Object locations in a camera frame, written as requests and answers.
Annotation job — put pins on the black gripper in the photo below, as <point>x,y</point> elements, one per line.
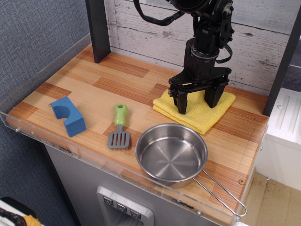
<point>199,73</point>

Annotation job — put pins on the yellow dish towel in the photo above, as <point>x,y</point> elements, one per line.
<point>199,116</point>

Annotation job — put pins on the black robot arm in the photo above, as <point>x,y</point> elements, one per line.
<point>212,32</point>

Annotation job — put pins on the stainless steel pan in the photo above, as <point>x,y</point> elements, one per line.
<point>173,155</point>

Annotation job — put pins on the white plastic bin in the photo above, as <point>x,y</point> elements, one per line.
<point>279,157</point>

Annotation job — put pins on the clear acrylic table guard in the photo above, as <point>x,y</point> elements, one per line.
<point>34,72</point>

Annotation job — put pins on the blue wooden arch block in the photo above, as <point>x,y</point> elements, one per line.
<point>74,121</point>

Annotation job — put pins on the silver button panel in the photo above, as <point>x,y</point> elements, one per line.
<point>118,210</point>

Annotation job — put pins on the grey toy kitchen cabinet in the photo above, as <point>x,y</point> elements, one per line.
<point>81,179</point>

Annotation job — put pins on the black and yellow object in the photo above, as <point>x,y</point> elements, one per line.
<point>14,213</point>

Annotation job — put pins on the green handled grey spatula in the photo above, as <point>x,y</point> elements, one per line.
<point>119,139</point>

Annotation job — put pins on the dark left frame post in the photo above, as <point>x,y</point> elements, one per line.
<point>98,29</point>

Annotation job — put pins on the dark frame post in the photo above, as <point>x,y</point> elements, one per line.
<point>98,29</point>
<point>284,64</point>

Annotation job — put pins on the dark right frame post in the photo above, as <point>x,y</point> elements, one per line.
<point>284,64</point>

